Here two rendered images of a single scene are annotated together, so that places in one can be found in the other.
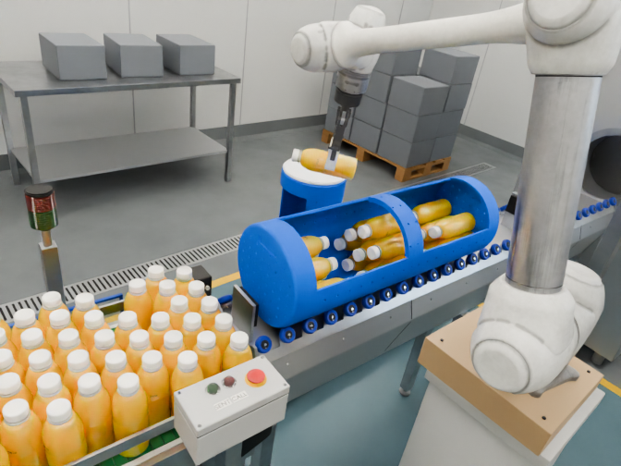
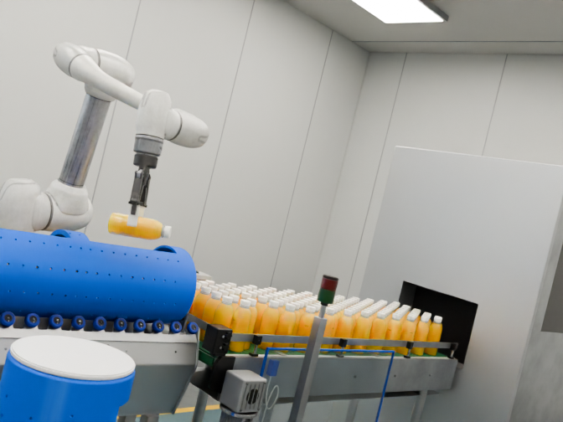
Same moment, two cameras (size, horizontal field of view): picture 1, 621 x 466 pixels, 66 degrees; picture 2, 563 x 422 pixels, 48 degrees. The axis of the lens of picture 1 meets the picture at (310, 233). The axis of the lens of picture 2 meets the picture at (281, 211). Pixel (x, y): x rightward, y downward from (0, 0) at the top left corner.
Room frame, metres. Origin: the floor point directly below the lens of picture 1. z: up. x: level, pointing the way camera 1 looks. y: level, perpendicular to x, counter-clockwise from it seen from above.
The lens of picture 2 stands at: (3.40, 0.37, 1.48)
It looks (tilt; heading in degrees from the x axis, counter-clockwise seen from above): 1 degrees down; 179
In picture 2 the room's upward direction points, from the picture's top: 14 degrees clockwise
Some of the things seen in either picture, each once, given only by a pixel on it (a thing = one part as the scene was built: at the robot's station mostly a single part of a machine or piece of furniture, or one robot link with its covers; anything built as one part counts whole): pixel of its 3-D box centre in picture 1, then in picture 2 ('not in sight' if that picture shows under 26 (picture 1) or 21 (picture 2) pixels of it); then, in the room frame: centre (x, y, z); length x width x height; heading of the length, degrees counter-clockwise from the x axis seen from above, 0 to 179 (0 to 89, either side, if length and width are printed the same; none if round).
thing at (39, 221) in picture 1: (42, 215); (326, 295); (1.01, 0.66, 1.18); 0.06 x 0.06 x 0.05
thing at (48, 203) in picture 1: (40, 200); (328, 284); (1.01, 0.66, 1.23); 0.06 x 0.06 x 0.04
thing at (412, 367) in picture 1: (420, 346); not in sight; (1.75, -0.60, 0.31); 0.06 x 0.06 x 0.63; 42
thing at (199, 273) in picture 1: (196, 288); (216, 340); (1.12, 0.31, 0.95); 0.10 x 0.07 x 0.10; 42
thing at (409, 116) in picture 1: (395, 102); not in sight; (5.16, -0.66, 0.59); 1.20 x 0.80 x 1.19; 46
